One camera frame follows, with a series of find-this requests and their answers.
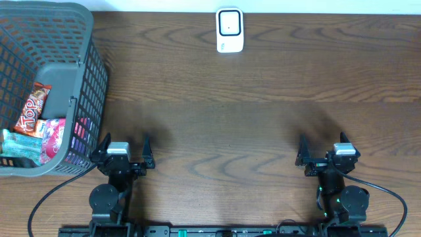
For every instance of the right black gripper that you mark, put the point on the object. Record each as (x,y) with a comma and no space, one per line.
(318,168)

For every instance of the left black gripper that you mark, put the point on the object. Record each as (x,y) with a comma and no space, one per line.
(132,166)

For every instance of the pink purple pad pack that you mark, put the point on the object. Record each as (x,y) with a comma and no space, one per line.
(52,139)

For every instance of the orange Top chocolate bar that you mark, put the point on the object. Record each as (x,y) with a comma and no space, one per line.
(32,108)

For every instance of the teal snack pack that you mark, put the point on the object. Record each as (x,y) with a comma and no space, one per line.
(26,149)

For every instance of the small orange tissue pack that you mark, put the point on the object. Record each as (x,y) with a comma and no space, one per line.
(39,129)

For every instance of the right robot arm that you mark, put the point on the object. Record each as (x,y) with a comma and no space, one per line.
(344,206)

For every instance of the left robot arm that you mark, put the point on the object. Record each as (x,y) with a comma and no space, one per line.
(110,202)

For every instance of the white barcode scanner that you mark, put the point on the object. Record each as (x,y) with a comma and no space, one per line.
(229,30)

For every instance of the grey plastic mesh basket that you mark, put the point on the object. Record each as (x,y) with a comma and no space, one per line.
(51,43)

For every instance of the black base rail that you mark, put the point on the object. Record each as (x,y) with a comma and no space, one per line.
(222,231)

